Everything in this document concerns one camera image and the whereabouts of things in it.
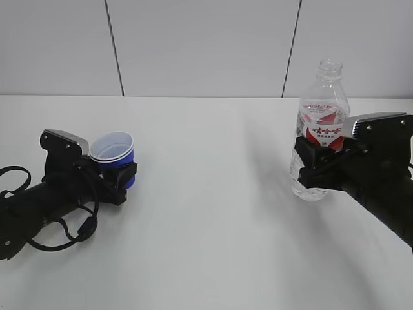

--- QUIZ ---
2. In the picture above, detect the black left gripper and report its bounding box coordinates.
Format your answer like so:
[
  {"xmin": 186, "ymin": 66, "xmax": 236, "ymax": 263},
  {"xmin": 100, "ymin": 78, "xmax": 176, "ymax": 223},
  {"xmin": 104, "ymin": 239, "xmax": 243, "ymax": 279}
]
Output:
[{"xmin": 73, "ymin": 158, "xmax": 137, "ymax": 206}]

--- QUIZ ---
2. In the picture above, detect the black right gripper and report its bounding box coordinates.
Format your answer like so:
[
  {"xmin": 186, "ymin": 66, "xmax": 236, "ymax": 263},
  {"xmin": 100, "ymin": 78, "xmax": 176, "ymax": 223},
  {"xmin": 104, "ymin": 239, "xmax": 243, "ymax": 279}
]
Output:
[{"xmin": 294, "ymin": 137, "xmax": 410, "ymax": 194}]

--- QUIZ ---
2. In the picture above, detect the blue paper cup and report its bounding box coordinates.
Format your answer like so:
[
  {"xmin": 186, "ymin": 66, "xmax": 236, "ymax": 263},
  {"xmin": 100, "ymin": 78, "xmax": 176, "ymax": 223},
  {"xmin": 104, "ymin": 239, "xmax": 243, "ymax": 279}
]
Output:
[{"xmin": 89, "ymin": 132, "xmax": 134, "ymax": 173}]

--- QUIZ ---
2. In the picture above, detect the clear Wahaha water bottle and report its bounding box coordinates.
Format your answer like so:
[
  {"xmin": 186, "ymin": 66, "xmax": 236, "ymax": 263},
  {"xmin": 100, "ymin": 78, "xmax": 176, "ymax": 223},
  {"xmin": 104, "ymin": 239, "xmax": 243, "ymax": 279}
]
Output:
[{"xmin": 290, "ymin": 58, "xmax": 351, "ymax": 202}]

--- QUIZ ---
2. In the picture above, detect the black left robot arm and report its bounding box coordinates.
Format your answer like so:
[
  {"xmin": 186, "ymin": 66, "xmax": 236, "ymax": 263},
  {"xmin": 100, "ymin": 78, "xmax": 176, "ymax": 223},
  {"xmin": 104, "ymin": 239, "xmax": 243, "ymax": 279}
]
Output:
[{"xmin": 1, "ymin": 156, "xmax": 137, "ymax": 260}]

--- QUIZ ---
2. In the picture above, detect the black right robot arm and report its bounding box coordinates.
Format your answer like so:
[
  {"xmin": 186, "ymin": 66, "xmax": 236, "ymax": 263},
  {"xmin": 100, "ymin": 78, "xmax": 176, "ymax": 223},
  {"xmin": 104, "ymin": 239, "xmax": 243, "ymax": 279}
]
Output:
[{"xmin": 294, "ymin": 137, "xmax": 412, "ymax": 245}]

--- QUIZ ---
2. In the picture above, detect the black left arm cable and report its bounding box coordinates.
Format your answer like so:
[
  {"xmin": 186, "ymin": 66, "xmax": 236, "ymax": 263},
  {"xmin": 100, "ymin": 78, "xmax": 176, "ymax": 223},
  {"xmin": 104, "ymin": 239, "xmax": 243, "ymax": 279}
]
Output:
[{"xmin": 0, "ymin": 164, "xmax": 99, "ymax": 251}]

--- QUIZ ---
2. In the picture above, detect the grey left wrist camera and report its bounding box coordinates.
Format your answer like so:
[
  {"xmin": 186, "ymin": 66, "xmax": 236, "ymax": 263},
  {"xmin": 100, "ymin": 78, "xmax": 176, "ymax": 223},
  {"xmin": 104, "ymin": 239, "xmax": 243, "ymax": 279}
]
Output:
[{"xmin": 40, "ymin": 129, "xmax": 89, "ymax": 176}]

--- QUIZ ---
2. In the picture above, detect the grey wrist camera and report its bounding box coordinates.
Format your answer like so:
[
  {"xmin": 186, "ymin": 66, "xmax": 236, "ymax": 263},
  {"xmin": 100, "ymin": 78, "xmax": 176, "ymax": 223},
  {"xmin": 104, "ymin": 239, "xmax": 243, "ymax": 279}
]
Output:
[
  {"xmin": 40, "ymin": 129, "xmax": 89, "ymax": 176},
  {"xmin": 341, "ymin": 112, "xmax": 412, "ymax": 165}
]

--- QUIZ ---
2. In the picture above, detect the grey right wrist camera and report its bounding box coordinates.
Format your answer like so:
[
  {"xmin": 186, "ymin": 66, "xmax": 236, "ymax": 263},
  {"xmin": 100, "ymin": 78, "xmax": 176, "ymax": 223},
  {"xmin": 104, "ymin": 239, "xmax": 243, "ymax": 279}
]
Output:
[{"xmin": 341, "ymin": 112, "xmax": 412, "ymax": 165}]

